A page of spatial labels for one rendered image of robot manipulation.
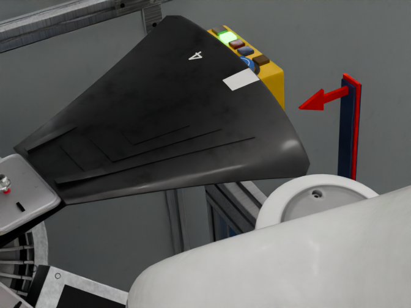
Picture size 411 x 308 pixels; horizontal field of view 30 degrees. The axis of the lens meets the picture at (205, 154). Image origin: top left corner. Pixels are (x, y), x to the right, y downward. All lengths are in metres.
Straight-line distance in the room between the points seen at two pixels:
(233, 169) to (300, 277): 0.35
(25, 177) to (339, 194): 0.32
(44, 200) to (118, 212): 1.04
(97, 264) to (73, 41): 0.56
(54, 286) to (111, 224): 0.94
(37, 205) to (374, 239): 0.39
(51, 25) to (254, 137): 0.78
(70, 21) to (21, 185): 0.78
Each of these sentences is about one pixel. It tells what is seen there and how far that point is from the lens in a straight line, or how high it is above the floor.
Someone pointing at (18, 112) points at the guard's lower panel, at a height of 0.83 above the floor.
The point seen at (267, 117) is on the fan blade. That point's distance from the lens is 0.71.
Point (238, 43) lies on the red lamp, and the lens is 1.08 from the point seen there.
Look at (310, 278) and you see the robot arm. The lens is 0.33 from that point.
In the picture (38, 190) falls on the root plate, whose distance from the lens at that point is 0.66.
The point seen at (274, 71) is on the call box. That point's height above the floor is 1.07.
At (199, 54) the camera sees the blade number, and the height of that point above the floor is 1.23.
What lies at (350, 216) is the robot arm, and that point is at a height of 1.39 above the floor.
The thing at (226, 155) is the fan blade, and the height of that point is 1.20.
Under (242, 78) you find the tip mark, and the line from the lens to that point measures 0.74.
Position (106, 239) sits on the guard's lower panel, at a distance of 1.72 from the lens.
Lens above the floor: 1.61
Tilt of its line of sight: 38 degrees down
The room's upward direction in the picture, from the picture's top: 5 degrees counter-clockwise
